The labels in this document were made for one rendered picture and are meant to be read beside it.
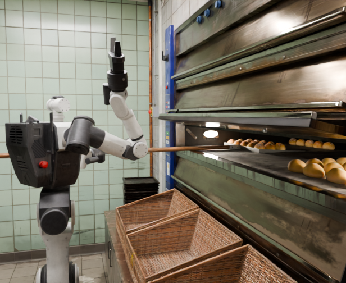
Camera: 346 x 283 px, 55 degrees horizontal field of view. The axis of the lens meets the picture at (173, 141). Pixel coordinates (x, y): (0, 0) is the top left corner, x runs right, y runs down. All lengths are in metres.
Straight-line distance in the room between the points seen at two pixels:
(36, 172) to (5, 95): 2.04
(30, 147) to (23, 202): 2.10
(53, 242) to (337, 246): 1.26
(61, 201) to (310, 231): 1.04
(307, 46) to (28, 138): 1.14
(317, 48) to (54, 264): 1.48
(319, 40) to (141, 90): 2.54
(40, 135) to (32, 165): 0.13
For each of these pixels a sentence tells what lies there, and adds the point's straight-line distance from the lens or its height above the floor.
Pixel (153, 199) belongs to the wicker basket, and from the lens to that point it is 2.65.
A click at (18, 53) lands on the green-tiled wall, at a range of 3.56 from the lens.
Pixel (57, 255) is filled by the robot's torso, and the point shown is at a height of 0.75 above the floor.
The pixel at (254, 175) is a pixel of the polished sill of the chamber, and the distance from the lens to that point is 1.55.
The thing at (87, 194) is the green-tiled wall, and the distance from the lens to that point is 3.57.
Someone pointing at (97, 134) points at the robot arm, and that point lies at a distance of 1.51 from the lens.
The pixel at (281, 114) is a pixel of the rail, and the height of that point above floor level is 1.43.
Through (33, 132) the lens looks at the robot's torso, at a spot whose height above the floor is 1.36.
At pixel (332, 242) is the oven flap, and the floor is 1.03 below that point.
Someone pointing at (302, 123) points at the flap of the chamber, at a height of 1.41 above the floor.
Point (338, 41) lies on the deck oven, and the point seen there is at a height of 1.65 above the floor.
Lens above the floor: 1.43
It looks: 5 degrees down
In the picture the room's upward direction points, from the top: straight up
